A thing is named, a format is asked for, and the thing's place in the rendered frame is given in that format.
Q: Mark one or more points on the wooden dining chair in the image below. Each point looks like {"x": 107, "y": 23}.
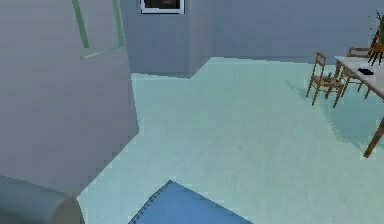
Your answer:
{"x": 322, "y": 81}
{"x": 358, "y": 56}

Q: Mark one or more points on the white top dining table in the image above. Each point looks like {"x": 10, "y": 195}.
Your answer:
{"x": 366, "y": 71}

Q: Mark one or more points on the blue floor mat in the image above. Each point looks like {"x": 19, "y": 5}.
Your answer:
{"x": 186, "y": 208}

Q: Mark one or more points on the small black object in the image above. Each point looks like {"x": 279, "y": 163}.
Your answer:
{"x": 366, "y": 71}

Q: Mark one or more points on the grey cylinder cushion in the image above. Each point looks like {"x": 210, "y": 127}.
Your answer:
{"x": 33, "y": 203}

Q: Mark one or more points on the green house plant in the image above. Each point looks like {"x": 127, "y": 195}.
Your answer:
{"x": 378, "y": 40}

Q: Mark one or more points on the white framed wall picture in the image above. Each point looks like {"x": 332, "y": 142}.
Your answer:
{"x": 162, "y": 6}

